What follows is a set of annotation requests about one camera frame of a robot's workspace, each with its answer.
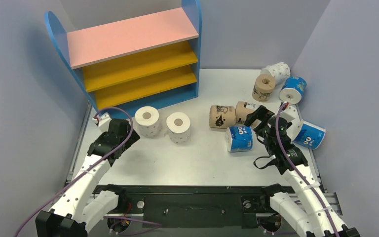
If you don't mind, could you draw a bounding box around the white floral paper roll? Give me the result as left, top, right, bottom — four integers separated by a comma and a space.
135, 106, 161, 138
166, 112, 191, 144
260, 62, 291, 85

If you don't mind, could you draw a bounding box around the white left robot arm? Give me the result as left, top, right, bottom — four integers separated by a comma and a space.
35, 118, 140, 237

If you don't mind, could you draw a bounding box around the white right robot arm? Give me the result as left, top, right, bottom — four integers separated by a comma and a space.
244, 103, 360, 237

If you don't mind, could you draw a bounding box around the blue pink yellow shelf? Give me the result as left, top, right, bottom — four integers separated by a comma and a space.
44, 0, 202, 119

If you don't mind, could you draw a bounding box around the brown standing paper roll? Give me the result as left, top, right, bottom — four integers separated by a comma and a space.
252, 74, 276, 102

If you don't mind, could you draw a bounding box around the blue wrapped paper roll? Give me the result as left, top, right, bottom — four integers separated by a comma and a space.
292, 119, 326, 150
226, 126, 253, 153
279, 77, 307, 105

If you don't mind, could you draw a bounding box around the brown cartoon paper roll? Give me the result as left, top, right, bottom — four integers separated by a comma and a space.
209, 105, 236, 129

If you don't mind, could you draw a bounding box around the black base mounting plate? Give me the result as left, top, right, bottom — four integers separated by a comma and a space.
92, 185, 276, 229

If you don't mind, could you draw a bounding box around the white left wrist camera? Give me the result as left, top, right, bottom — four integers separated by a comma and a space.
92, 113, 112, 133

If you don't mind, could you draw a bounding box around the aluminium rail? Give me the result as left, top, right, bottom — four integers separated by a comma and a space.
323, 193, 343, 216

